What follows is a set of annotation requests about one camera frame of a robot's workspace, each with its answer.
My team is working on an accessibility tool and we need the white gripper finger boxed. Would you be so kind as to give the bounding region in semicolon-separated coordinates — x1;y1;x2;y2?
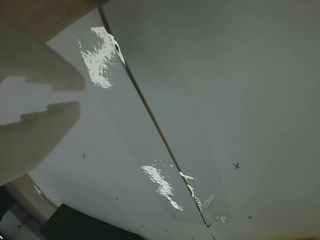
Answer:
0;100;81;187
0;24;86;92

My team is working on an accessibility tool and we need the dark brown box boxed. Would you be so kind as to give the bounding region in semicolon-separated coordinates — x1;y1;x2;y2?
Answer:
41;203;144;240

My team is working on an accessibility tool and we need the white paper sheet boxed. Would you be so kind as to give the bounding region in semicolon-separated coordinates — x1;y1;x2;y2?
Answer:
26;7;213;240
101;0;320;240

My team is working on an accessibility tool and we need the clear tape strip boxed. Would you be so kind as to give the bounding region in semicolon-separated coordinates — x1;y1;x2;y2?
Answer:
74;24;232;224

